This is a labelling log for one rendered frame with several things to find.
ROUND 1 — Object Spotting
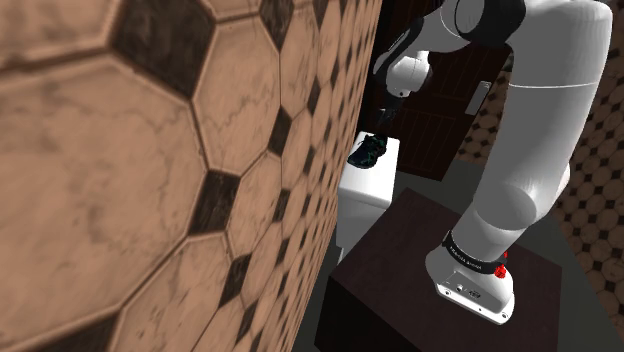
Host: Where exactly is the black bowl with teal pattern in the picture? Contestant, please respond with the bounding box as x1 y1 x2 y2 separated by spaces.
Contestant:
347 133 389 170

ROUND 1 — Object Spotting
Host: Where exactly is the dark brown wooden door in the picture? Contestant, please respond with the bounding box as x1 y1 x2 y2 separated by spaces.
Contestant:
361 0 513 183

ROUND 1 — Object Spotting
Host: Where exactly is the white toilet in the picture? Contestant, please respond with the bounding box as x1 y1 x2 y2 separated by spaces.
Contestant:
335 130 401 264

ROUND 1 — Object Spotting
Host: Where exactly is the dark brown robot stand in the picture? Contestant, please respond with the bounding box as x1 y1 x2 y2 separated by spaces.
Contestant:
314 187 563 352

